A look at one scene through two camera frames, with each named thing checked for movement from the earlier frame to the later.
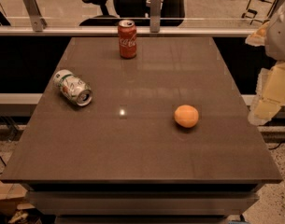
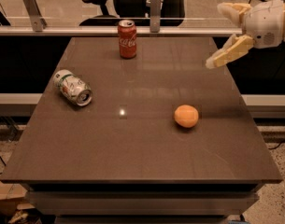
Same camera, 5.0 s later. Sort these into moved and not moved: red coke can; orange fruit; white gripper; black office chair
Moved: white gripper
Not moved: black office chair; orange fruit; red coke can
